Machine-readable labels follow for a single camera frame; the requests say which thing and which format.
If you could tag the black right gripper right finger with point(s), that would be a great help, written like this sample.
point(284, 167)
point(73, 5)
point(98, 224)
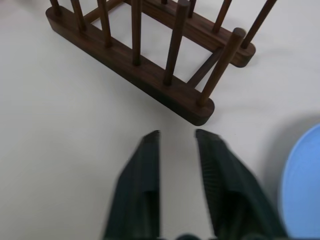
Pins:
point(230, 190)

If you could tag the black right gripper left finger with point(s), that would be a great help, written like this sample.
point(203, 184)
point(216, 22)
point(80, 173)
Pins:
point(140, 185)

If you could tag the dark wooden dish rack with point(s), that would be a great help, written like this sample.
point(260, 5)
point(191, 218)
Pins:
point(147, 75)

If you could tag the blue plate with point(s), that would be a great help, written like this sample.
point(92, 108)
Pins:
point(303, 180)

